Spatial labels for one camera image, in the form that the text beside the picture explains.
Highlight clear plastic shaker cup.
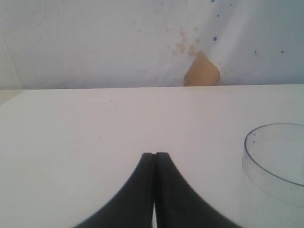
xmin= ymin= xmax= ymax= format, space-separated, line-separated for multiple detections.
xmin=242 ymin=123 xmax=304 ymax=208

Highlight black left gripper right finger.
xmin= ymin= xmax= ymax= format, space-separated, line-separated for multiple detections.
xmin=153 ymin=152 xmax=239 ymax=228

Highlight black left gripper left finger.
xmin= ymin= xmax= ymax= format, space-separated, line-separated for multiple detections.
xmin=77 ymin=153 xmax=155 ymax=228

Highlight white backdrop sheet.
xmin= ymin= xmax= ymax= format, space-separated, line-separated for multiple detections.
xmin=0 ymin=0 xmax=304 ymax=89

